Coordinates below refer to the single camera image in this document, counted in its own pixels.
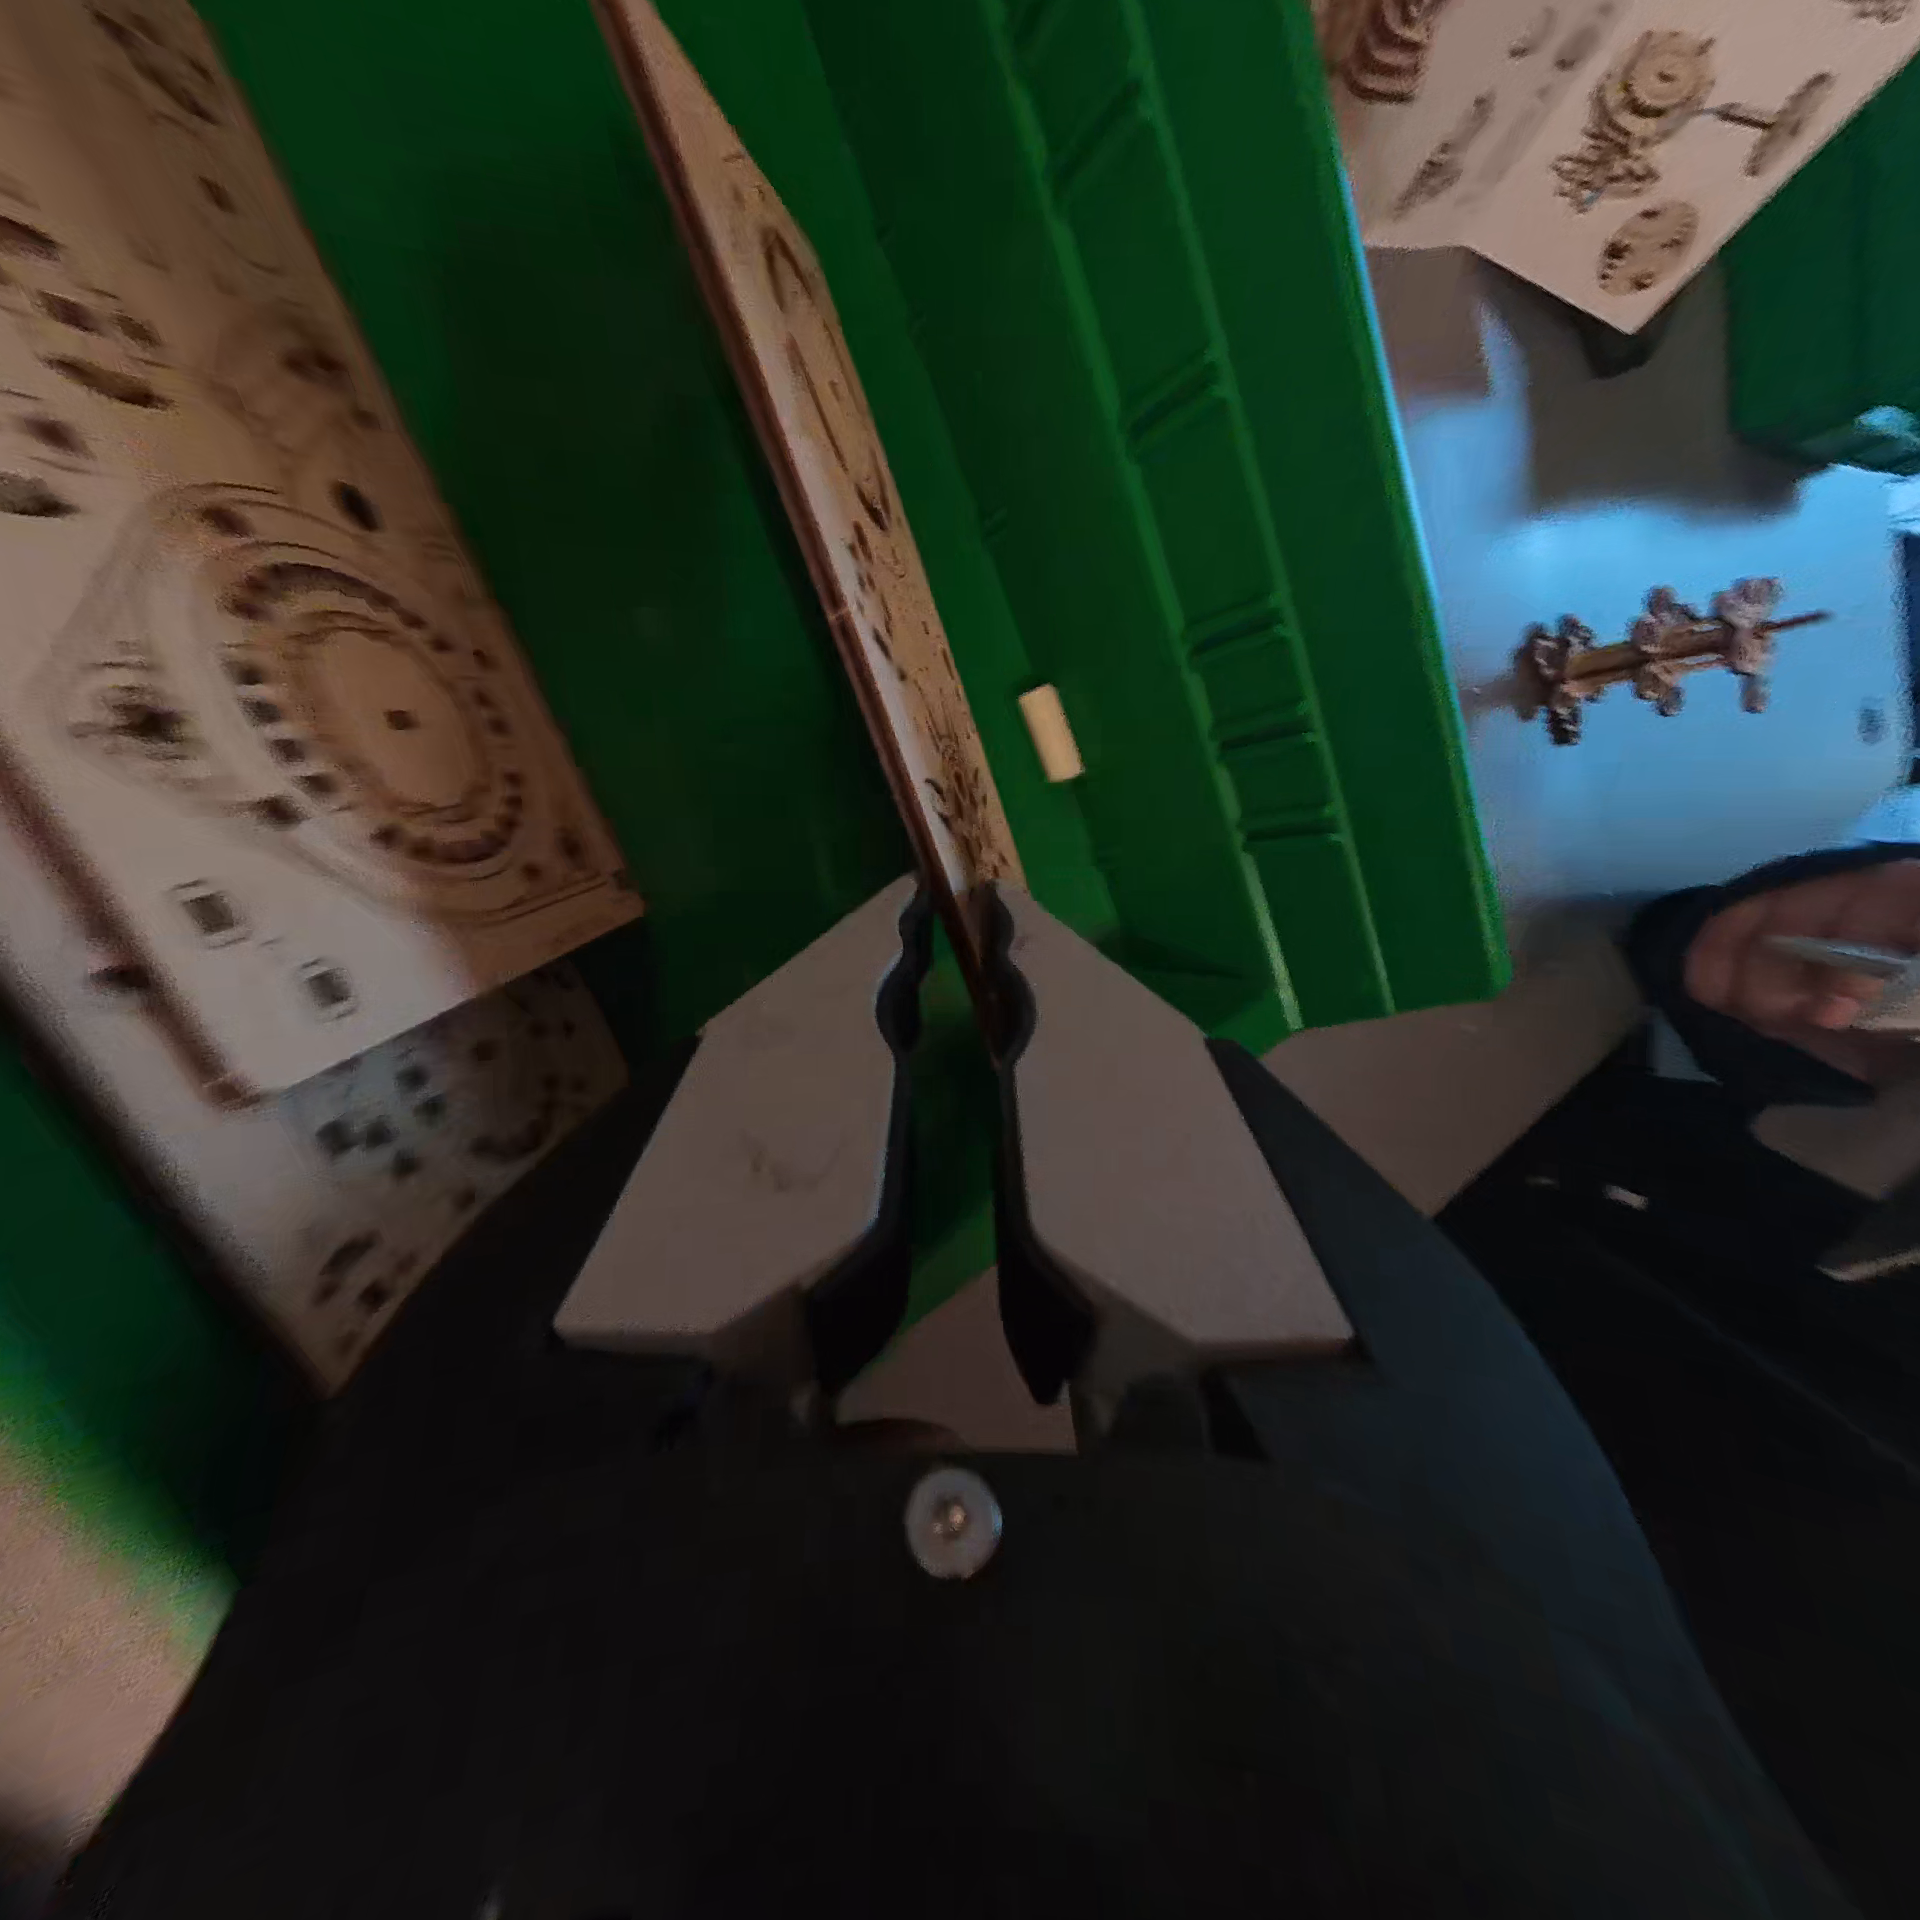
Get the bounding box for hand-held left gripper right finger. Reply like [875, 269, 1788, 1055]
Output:
[968, 883, 1362, 1408]

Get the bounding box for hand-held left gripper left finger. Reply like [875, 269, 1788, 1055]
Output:
[552, 883, 923, 1395]

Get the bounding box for wooden model assembly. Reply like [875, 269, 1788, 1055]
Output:
[1515, 576, 1835, 747]

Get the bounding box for wooden sheet with spoked wheel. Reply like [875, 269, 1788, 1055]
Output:
[592, 0, 1033, 1039]

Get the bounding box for person's right hand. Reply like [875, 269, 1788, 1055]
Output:
[1682, 859, 1920, 1052]

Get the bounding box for folded assembly instruction booklet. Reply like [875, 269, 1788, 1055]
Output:
[1317, 0, 1920, 337]

